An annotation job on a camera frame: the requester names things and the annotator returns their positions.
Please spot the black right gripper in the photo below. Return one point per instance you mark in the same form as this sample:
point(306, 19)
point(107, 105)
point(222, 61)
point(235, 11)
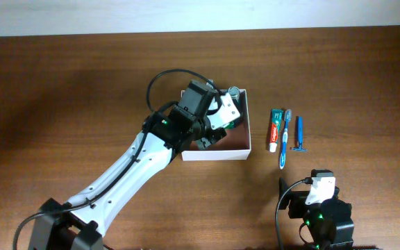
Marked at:
point(291, 200)

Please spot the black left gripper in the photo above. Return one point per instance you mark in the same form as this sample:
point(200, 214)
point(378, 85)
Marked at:
point(212, 136)

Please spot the teal mouthwash bottle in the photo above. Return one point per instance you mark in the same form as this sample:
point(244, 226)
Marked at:
point(235, 95)

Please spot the clear pump soap bottle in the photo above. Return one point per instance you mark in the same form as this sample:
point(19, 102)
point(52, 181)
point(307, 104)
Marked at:
point(209, 82)

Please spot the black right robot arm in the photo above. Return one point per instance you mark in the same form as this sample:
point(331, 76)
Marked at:
point(330, 226)

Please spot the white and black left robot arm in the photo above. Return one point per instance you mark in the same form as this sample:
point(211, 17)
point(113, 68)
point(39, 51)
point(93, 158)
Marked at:
point(201, 115)

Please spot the white cardboard box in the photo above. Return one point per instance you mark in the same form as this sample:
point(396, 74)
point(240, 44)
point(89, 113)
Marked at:
point(235, 146)

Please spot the blue disposable razor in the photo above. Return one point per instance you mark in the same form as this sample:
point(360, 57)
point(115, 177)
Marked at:
point(299, 136)

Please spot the toothpaste tube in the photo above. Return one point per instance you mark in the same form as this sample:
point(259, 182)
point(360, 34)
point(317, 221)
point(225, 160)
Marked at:
point(276, 119)

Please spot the blue white toothbrush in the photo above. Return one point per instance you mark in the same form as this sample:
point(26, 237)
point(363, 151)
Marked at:
point(287, 118)

